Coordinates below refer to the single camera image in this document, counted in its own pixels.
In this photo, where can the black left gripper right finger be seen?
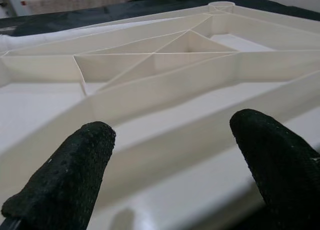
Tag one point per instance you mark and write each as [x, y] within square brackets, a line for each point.
[282, 170]

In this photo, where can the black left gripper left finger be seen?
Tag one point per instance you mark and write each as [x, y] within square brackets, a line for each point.
[62, 185]

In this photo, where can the white plastic table top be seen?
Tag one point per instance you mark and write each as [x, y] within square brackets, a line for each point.
[175, 95]

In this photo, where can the white plastic table leg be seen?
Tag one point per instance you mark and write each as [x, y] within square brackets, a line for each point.
[30, 39]

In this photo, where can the black tablecloth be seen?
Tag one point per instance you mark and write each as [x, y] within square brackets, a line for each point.
[62, 20]

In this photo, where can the beige cloth covered bench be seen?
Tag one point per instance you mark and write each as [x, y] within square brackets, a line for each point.
[75, 3]

